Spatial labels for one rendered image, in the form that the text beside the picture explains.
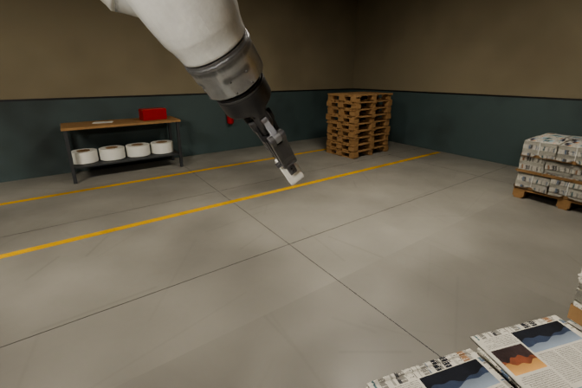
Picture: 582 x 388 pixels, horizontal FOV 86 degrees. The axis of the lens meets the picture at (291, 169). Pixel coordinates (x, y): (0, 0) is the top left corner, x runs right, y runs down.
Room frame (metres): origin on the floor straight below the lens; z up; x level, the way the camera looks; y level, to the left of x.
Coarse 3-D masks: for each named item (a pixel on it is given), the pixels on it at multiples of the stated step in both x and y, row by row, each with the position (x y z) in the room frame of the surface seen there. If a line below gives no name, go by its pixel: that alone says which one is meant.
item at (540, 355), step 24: (480, 336) 0.62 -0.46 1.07; (504, 336) 0.62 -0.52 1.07; (528, 336) 0.62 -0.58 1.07; (552, 336) 0.62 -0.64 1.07; (576, 336) 0.62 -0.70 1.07; (504, 360) 0.55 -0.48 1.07; (528, 360) 0.55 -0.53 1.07; (552, 360) 0.55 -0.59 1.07; (576, 360) 0.55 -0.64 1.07; (528, 384) 0.50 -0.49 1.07; (552, 384) 0.50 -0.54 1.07; (576, 384) 0.50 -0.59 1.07
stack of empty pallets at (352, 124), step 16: (336, 96) 6.92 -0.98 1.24; (352, 96) 6.40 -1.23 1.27; (368, 96) 6.74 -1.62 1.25; (384, 96) 7.06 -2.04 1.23; (336, 112) 6.90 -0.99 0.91; (352, 112) 6.36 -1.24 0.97; (368, 112) 6.70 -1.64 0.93; (384, 112) 7.02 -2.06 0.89; (336, 128) 6.72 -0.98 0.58; (352, 128) 6.36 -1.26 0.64; (368, 128) 6.72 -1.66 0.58; (384, 128) 7.04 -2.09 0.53; (336, 144) 6.69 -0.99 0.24; (352, 144) 6.38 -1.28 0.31; (368, 144) 6.71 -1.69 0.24; (384, 144) 6.97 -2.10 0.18
